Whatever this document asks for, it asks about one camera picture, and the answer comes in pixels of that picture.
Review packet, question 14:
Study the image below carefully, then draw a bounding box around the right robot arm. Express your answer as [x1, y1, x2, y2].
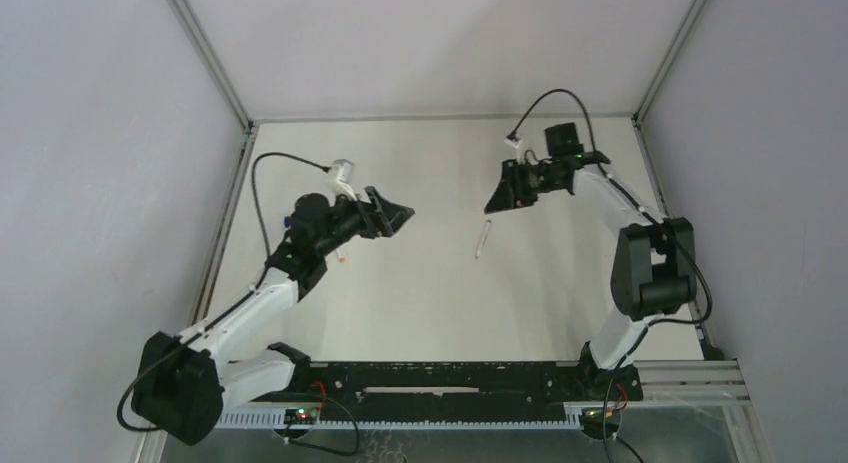
[484, 123, 699, 377]

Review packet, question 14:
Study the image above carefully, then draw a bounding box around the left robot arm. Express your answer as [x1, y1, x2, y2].
[116, 186, 415, 445]

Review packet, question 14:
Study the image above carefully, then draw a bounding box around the left controller board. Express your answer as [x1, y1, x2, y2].
[283, 407, 320, 428]

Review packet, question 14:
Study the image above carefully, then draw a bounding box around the controller board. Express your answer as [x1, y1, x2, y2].
[579, 408, 622, 440]
[283, 407, 320, 428]

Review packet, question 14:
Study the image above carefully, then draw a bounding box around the right controller board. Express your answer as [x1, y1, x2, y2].
[579, 408, 622, 440]

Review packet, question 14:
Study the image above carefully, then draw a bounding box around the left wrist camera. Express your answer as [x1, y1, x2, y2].
[327, 159, 358, 201]

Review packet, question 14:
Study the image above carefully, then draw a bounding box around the right camera cable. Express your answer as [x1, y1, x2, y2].
[508, 88, 714, 463]

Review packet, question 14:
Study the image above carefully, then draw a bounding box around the camera cable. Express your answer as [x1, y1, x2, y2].
[117, 152, 333, 433]
[508, 88, 714, 463]

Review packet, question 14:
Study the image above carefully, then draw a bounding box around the left camera cable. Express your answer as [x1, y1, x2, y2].
[117, 152, 333, 433]

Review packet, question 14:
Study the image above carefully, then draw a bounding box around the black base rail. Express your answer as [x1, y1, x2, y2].
[259, 361, 644, 426]

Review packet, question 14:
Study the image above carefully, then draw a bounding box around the white cable duct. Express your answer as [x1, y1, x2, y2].
[218, 406, 591, 431]

